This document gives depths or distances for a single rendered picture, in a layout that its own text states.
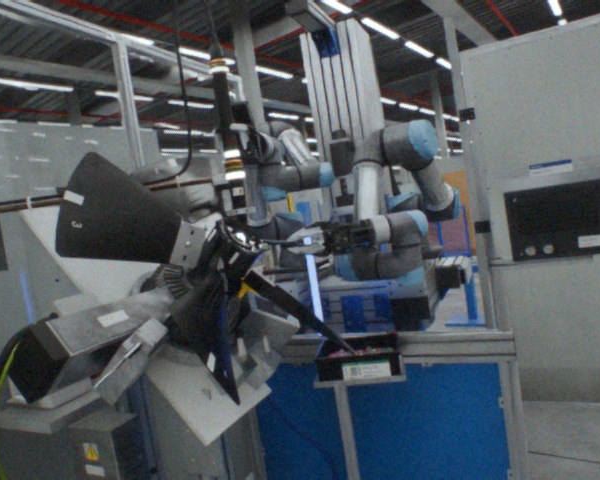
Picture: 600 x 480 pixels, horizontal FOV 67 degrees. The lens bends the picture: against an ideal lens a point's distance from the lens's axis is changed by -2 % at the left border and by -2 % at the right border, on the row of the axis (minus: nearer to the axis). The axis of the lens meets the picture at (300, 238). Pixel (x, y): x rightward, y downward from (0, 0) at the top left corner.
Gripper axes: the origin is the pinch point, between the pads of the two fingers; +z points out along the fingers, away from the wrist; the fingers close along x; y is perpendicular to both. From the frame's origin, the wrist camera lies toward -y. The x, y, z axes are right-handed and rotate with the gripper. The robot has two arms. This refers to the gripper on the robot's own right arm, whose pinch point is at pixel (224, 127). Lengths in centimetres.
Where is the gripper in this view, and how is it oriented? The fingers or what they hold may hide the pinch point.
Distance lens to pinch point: 113.2
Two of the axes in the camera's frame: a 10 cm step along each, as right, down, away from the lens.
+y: 1.5, 9.9, 0.4
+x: -9.5, 1.4, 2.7
